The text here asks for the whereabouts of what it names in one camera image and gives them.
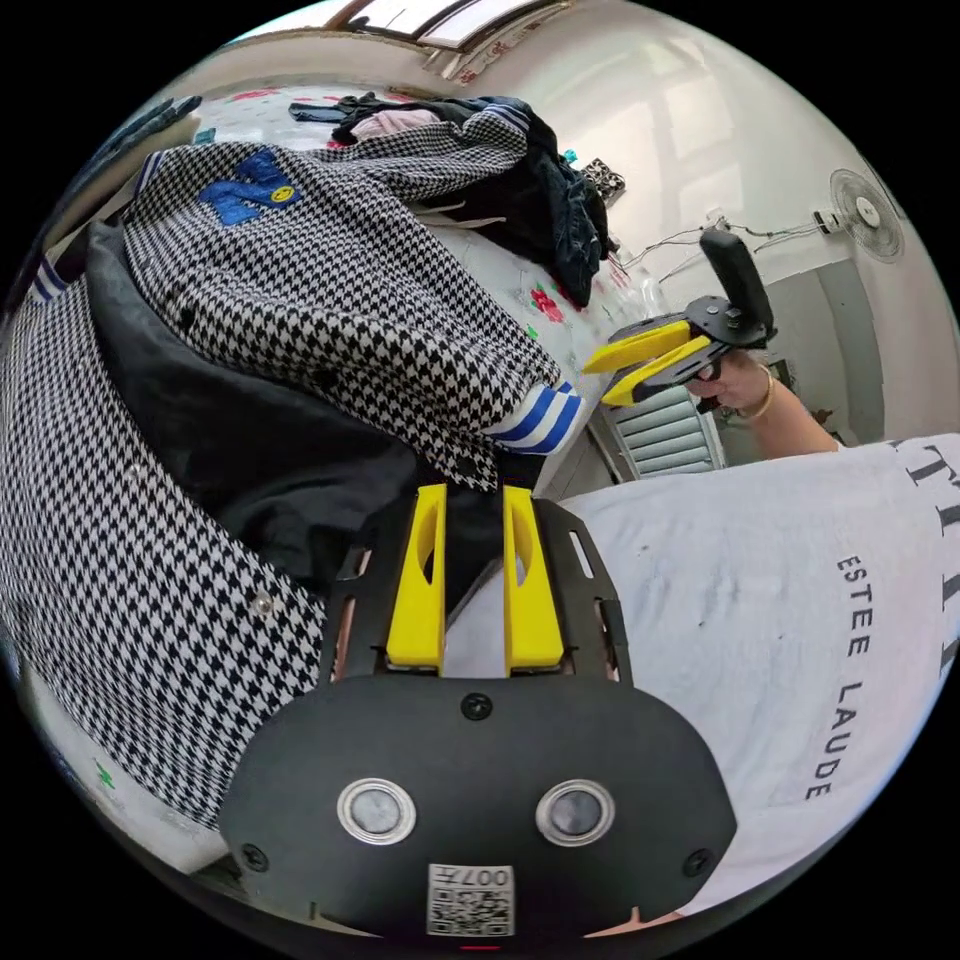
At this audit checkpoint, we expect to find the person's right forearm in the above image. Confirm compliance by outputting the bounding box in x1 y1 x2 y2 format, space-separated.
738 365 841 455

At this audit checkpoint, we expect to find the window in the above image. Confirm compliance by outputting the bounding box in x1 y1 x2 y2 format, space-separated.
329 0 571 54

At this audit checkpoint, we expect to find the person's right hand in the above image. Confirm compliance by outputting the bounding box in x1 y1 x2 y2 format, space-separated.
693 352 774 419

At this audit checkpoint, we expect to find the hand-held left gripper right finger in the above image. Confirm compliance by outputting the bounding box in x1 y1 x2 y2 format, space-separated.
503 485 565 669

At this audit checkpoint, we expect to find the person's body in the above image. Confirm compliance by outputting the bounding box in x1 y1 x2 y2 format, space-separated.
442 433 960 918

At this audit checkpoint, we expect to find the pile of clothes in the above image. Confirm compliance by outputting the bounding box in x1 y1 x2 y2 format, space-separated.
289 91 621 309

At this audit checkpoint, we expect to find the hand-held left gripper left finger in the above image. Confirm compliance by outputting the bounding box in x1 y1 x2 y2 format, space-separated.
386 483 448 669

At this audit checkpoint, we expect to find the white wall fan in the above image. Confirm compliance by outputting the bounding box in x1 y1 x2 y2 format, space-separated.
813 167 906 264

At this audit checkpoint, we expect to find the houndstooth jacket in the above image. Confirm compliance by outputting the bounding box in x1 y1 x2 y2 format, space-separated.
0 104 585 830

